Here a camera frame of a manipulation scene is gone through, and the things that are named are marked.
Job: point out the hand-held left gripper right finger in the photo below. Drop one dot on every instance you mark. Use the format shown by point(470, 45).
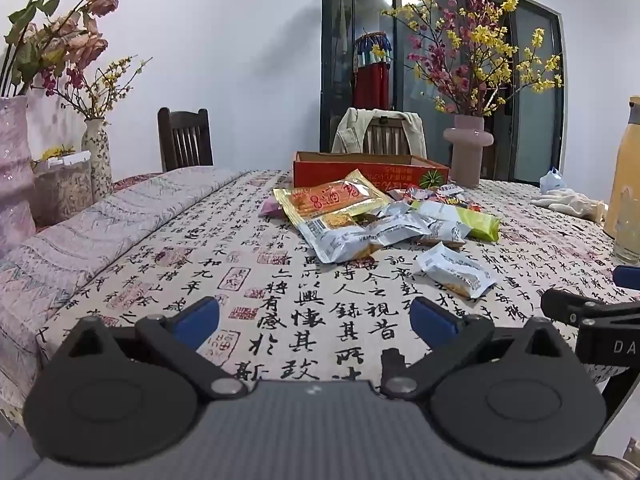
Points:
point(431, 320)

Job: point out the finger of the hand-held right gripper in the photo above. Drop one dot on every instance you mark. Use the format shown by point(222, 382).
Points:
point(600, 315)
point(629, 277)

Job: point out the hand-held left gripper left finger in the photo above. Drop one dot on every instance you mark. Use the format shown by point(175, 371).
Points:
point(197, 319)

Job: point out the white crisp snack packet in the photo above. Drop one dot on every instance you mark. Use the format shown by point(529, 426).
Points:
point(455, 270)

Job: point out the green snack packet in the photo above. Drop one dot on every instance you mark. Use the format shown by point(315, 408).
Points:
point(480, 225)

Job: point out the large white snack packet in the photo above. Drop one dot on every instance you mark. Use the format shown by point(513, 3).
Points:
point(335, 237)

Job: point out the orange cardboard box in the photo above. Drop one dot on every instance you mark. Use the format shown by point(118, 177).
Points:
point(390, 172)

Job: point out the clear drinking glass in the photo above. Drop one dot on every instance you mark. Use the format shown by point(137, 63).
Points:
point(627, 247)

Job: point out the white cloth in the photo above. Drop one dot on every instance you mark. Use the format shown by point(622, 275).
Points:
point(570, 202)

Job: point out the yellow bottle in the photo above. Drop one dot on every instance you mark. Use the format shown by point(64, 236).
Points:
point(627, 170)

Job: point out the blue white plastic bag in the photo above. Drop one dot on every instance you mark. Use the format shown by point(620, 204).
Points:
point(551, 181)

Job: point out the pink striped cloth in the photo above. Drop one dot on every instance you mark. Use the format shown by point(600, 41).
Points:
point(100, 240)

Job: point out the pile of small colourful candies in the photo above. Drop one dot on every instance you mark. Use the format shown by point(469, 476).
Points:
point(445, 195)

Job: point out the pink snack packet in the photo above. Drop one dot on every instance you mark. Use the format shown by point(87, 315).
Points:
point(270, 207)

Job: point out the gold snack packet red label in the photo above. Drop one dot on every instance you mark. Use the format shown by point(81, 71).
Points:
point(330, 200)

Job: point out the pink glass vase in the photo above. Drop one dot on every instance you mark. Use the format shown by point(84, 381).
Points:
point(467, 152)

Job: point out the dark wooden chair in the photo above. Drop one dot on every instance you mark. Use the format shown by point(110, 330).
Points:
point(185, 140)

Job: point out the floral patterned container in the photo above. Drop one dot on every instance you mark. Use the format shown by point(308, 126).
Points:
point(62, 195)

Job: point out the brown wooden chair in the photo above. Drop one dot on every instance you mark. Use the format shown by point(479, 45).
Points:
point(385, 140)

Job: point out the floral ceramic vase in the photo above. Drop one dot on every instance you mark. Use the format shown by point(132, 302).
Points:
point(97, 160)

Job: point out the beige jacket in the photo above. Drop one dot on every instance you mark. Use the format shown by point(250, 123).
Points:
point(350, 132)

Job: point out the white plastic box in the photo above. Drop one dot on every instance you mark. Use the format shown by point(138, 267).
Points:
point(70, 159)

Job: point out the large pink ribbed vase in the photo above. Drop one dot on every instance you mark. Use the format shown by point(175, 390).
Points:
point(12, 170)

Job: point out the red hanging garment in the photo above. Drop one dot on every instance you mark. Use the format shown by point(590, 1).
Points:
point(372, 82)

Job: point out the yellow flower twigs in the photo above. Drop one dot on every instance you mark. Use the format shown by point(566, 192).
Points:
point(100, 90)

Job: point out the yellow and pink flower branches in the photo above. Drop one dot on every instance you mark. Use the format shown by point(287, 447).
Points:
point(470, 55)

